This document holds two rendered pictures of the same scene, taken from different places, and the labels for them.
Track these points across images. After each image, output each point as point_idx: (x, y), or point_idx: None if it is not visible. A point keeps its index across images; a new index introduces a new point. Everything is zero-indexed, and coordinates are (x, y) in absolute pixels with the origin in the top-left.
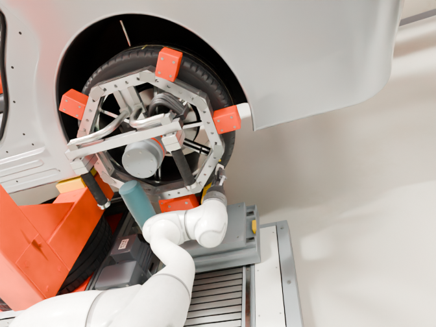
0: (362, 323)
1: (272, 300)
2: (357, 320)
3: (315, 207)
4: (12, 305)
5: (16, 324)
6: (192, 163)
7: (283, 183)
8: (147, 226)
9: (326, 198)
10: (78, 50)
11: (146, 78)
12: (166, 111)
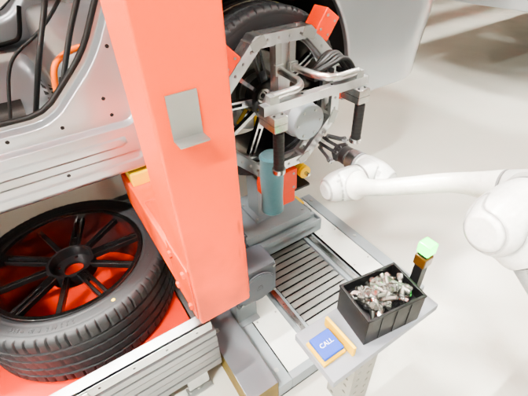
0: (412, 246)
1: (353, 251)
2: (408, 245)
3: (314, 183)
4: (207, 313)
5: (509, 207)
6: (272, 137)
7: None
8: (337, 181)
9: (317, 174)
10: None
11: (309, 34)
12: None
